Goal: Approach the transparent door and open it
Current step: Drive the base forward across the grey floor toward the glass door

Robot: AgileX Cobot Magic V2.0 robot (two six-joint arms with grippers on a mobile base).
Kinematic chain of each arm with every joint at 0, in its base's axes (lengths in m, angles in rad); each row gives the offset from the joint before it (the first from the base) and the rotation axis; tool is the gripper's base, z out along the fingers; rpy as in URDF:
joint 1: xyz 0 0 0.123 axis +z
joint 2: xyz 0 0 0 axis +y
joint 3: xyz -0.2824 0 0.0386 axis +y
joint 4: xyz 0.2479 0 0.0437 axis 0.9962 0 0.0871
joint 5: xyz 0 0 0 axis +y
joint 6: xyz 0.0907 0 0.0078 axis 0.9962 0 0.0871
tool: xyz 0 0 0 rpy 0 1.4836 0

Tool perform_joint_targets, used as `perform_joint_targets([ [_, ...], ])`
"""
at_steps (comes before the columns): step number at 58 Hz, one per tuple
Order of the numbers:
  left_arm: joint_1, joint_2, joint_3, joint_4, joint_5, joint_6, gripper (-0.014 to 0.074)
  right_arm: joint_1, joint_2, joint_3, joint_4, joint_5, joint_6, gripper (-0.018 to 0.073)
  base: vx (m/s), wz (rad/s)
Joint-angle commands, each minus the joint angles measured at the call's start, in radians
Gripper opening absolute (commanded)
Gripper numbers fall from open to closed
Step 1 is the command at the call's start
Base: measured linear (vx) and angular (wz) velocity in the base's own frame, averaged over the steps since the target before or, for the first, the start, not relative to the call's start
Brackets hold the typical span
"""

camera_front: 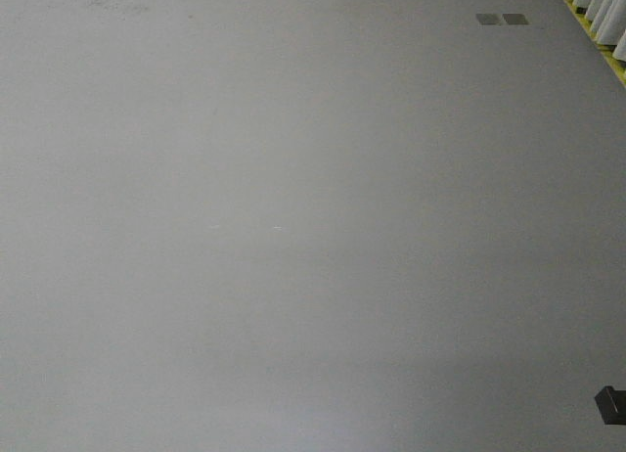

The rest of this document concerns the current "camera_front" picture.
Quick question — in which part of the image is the grey floor plate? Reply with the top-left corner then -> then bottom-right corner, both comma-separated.
503,13 -> 528,25
475,13 -> 500,25

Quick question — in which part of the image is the black robot part corner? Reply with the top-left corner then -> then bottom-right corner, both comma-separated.
594,385 -> 626,426

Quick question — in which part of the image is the right grey floor plate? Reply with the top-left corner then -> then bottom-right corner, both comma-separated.
503,13 -> 528,25

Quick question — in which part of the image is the yellow floor strip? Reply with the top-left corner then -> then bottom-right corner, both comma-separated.
551,0 -> 626,88

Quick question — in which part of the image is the left grey floor plate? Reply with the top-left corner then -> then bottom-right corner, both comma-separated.
475,13 -> 500,25

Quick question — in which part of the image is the white pleated curtain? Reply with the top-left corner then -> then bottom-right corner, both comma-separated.
559,0 -> 626,62

